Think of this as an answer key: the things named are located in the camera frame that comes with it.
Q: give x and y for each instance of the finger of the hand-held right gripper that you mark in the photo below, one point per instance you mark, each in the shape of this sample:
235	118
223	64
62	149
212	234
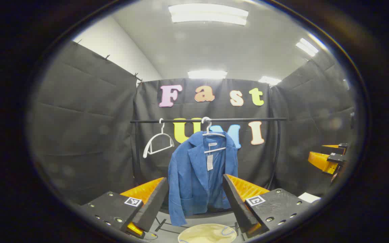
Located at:
321	162
341	148

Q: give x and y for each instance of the large ceiling light panel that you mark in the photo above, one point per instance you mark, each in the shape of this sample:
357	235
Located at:
208	14

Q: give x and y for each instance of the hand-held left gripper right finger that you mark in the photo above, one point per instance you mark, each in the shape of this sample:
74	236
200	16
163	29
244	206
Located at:
236	202

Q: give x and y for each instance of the beige fabric laundry hamper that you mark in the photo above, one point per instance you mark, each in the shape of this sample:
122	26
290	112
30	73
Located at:
204	234

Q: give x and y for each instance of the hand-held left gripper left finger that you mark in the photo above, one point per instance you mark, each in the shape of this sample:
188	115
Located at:
154	202

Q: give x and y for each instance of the black backdrop cloth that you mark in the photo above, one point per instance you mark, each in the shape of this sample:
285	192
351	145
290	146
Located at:
79	135

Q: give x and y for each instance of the white flat panel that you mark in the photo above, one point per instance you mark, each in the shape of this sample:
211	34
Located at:
309	197

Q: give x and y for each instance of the black metal clothes rack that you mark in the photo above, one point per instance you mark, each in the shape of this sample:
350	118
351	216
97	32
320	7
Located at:
248	119

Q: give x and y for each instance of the white plastic clothes hanger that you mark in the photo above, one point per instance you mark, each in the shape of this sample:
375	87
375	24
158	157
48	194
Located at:
214	150
162	130

